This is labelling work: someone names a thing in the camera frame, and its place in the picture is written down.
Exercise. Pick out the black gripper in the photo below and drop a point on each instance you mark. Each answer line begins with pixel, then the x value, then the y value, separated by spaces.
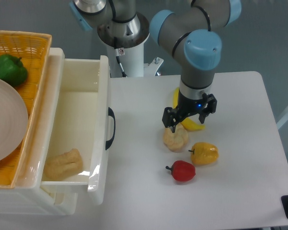
pixel 185 107

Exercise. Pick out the white drawer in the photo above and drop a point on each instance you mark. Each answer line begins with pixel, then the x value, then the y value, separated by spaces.
pixel 62 203
pixel 83 121

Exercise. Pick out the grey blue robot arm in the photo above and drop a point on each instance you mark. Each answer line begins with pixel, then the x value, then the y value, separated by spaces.
pixel 189 38

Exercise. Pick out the white drawer cabinet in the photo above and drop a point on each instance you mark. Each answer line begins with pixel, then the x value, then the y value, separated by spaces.
pixel 27 197

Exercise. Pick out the yellow banana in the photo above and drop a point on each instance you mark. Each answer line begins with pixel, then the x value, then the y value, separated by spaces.
pixel 187 123

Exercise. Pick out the round bread bun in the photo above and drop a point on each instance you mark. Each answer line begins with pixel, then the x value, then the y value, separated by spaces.
pixel 176 141

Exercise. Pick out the yellow bell pepper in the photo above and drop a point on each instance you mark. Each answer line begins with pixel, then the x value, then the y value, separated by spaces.
pixel 203 153

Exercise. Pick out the red bell pepper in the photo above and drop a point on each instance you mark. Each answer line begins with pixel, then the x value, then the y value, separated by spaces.
pixel 182 171

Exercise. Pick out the long bread roll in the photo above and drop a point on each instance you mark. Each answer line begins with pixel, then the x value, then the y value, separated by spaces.
pixel 62 166

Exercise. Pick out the beige round plate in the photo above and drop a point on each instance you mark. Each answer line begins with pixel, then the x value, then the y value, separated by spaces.
pixel 13 119

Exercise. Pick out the green bell pepper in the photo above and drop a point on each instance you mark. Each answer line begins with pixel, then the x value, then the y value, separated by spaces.
pixel 12 70

